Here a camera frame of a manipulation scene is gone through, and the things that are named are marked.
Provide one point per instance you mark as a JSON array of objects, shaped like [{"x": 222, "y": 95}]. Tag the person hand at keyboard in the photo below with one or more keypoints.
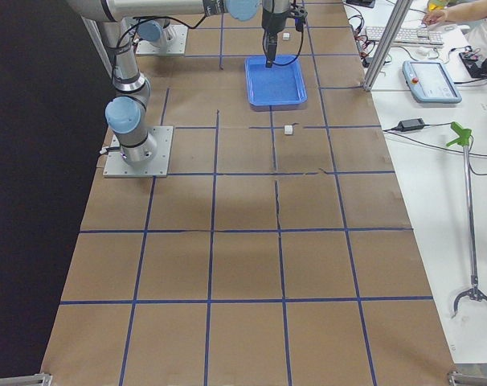
[{"x": 435, "y": 16}]

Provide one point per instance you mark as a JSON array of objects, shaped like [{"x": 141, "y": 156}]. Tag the aluminium frame post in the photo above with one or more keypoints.
[{"x": 392, "y": 27}]

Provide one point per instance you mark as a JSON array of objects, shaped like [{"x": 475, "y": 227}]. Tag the teach pendant tablet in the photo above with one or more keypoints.
[{"x": 430, "y": 82}]

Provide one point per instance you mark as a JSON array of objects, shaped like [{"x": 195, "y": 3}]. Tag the black power adapter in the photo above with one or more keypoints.
[{"x": 411, "y": 125}]

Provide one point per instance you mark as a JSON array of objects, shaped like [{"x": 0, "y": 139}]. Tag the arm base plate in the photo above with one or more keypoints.
[
  {"x": 177, "y": 47},
  {"x": 151, "y": 159}
]

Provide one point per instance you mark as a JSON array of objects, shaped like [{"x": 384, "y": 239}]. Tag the blue plastic tray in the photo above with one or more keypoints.
[{"x": 282, "y": 85}]

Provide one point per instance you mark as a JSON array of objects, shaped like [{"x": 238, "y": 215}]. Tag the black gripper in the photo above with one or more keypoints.
[{"x": 273, "y": 20}]

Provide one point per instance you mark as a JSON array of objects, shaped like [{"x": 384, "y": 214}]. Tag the white keyboard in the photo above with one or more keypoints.
[{"x": 416, "y": 37}]

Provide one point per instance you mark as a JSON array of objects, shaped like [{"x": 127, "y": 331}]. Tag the green handled reacher grabber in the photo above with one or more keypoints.
[{"x": 463, "y": 139}]

